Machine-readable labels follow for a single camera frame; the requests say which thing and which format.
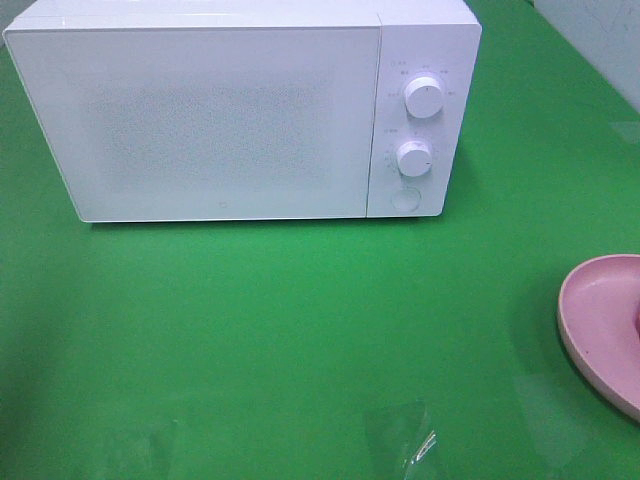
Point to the white timer knob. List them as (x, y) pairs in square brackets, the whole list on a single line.
[(414, 159)]

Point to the white microwave oven body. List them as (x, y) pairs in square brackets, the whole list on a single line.
[(416, 37)]

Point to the pink round plate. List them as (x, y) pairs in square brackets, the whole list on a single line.
[(598, 322)]

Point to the round white door button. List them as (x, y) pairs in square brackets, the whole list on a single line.
[(406, 199)]

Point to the white microwave door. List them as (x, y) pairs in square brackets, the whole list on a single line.
[(177, 125)]

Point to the upper white power knob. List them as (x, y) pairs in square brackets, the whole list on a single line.
[(424, 96)]

